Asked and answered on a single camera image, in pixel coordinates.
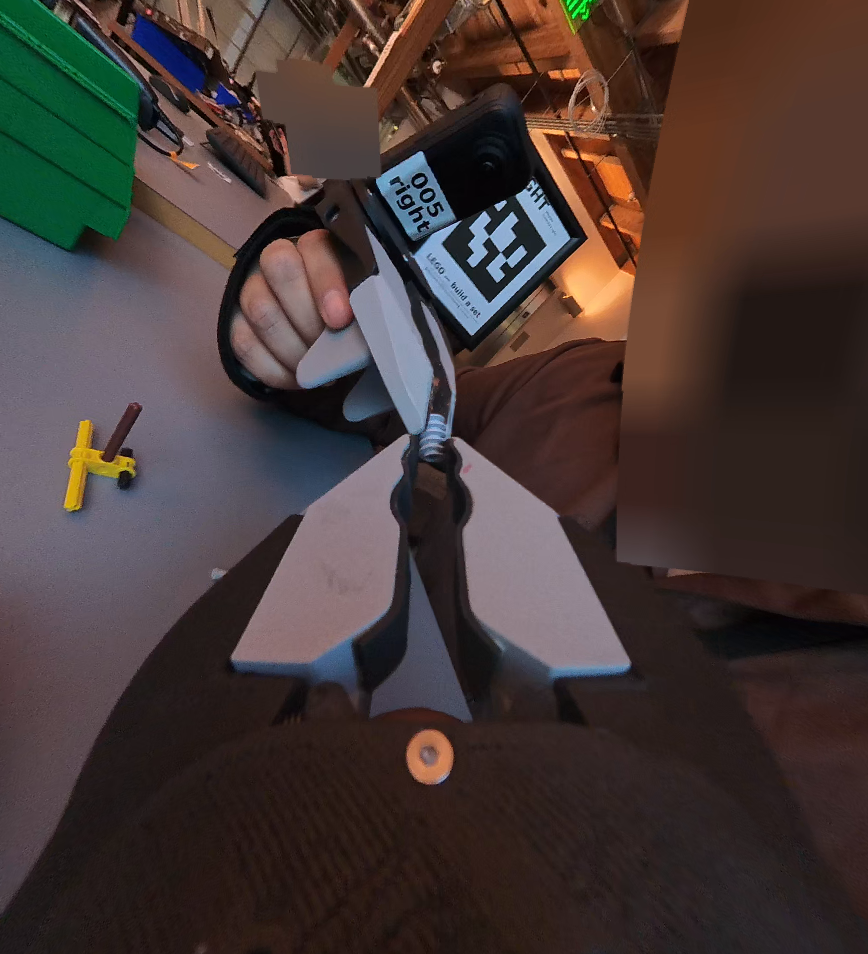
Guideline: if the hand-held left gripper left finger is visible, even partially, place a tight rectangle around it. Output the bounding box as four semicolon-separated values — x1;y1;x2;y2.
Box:
231;436;414;715

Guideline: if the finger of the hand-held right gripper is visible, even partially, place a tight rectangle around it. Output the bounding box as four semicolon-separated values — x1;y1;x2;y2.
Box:
296;231;438;438
407;294;459;441

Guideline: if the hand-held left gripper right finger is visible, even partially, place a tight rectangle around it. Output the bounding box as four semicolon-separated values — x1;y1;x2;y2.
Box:
413;437;633;721

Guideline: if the yellow lego axle assembly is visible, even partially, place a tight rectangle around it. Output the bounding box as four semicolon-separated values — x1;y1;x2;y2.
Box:
63;402;143;514

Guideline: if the person's right hand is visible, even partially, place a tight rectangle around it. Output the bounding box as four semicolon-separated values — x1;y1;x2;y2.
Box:
229;227;356;392

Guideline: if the wooden beam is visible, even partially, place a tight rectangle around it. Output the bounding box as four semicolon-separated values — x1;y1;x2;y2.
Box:
363;0;457;114

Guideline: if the black keyboard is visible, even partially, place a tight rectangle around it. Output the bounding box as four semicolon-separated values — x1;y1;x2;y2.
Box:
205;125;275;197

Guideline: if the blue crate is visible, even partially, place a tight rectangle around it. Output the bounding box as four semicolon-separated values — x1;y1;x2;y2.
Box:
130;13;207;92

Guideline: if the person's leg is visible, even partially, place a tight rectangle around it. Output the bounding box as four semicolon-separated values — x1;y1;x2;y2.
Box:
657;570;868;954

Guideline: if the green plastic bin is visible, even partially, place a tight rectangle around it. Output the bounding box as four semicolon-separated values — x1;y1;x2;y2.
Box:
0;0;142;251

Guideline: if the coiled clear cable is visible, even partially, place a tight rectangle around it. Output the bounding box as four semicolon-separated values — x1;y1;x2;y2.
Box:
568;69;612;135

